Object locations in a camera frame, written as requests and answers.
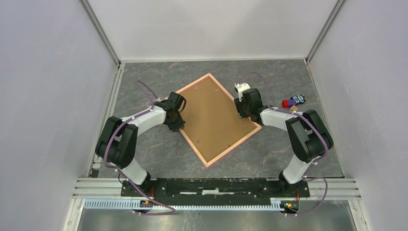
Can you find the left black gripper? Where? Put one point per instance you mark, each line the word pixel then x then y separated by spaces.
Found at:
pixel 179 125

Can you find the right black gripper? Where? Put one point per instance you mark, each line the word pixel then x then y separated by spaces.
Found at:
pixel 239 105

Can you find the pink wooden picture frame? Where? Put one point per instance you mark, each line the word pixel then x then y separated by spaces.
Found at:
pixel 220 156

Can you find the brown cardboard backing board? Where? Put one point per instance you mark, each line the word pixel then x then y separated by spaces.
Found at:
pixel 213 118

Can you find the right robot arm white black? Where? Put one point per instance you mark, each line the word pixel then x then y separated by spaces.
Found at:
pixel 309 137

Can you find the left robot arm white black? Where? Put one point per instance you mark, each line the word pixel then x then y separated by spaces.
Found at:
pixel 117 142

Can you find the red purple toy block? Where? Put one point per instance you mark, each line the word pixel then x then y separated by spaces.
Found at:
pixel 288 103

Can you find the small brown wooden cube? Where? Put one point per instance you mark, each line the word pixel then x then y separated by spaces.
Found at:
pixel 293 108

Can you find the blue owl toy block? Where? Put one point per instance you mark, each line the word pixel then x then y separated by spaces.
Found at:
pixel 299 99

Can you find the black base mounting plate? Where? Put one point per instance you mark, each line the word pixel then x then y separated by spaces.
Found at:
pixel 215 191

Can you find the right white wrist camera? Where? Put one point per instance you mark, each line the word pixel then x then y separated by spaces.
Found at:
pixel 240 88

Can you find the aluminium rail frame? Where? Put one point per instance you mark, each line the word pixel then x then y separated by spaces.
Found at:
pixel 334 203

